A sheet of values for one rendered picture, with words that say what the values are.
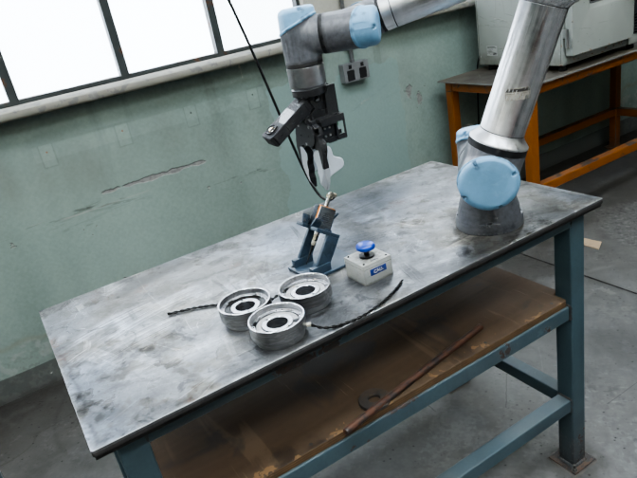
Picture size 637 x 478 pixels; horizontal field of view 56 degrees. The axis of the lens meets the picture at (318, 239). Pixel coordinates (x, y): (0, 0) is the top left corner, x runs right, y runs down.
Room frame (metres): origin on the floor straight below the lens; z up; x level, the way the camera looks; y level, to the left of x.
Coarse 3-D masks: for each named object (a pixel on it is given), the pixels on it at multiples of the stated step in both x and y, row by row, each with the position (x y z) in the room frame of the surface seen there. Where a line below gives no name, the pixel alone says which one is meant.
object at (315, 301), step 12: (300, 276) 1.10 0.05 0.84; (312, 276) 1.09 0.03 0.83; (324, 276) 1.07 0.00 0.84; (288, 288) 1.07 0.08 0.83; (300, 288) 1.07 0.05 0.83; (312, 288) 1.06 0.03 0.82; (324, 288) 1.02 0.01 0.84; (288, 300) 1.01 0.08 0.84; (300, 300) 1.00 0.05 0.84; (312, 300) 1.00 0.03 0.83; (324, 300) 1.01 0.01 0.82; (312, 312) 1.00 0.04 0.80
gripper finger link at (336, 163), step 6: (330, 150) 1.21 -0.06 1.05; (318, 156) 1.19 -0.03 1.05; (330, 156) 1.20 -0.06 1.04; (336, 156) 1.21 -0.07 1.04; (318, 162) 1.19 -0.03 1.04; (330, 162) 1.20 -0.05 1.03; (336, 162) 1.21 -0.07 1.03; (342, 162) 1.21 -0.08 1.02; (318, 168) 1.19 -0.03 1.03; (330, 168) 1.20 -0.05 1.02; (336, 168) 1.20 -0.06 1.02; (318, 174) 1.20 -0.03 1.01; (324, 174) 1.18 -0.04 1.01; (330, 174) 1.19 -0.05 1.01; (324, 180) 1.19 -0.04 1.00; (330, 180) 1.19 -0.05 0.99; (324, 186) 1.20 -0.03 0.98
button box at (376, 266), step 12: (360, 252) 1.14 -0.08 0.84; (372, 252) 1.12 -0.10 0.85; (384, 252) 1.11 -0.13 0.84; (348, 264) 1.12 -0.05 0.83; (360, 264) 1.08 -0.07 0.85; (372, 264) 1.08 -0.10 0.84; (384, 264) 1.09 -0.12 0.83; (348, 276) 1.13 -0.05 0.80; (360, 276) 1.08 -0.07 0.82; (372, 276) 1.08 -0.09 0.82; (384, 276) 1.09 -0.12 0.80
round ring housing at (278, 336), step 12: (264, 312) 0.99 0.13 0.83; (276, 312) 0.99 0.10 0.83; (300, 312) 0.96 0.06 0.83; (252, 324) 0.95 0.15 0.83; (264, 324) 0.95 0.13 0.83; (276, 324) 0.96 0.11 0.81; (288, 324) 0.93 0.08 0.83; (300, 324) 0.92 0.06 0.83; (252, 336) 0.92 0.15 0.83; (264, 336) 0.90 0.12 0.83; (276, 336) 0.89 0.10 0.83; (288, 336) 0.90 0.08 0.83; (300, 336) 0.92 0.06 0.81; (264, 348) 0.91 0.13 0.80; (276, 348) 0.90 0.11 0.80
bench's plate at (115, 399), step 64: (384, 192) 1.60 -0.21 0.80; (448, 192) 1.50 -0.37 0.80; (192, 256) 1.40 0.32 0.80; (256, 256) 1.33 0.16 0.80; (448, 256) 1.13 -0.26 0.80; (64, 320) 1.18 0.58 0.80; (128, 320) 1.13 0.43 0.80; (192, 320) 1.07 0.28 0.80; (320, 320) 0.97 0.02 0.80; (128, 384) 0.88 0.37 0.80; (192, 384) 0.85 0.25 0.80
